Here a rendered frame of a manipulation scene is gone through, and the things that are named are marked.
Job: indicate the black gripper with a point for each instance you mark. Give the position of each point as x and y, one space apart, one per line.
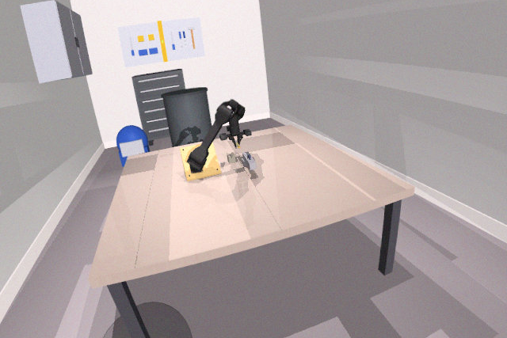
234 129

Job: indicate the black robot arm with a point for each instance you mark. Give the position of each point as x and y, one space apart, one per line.
198 157

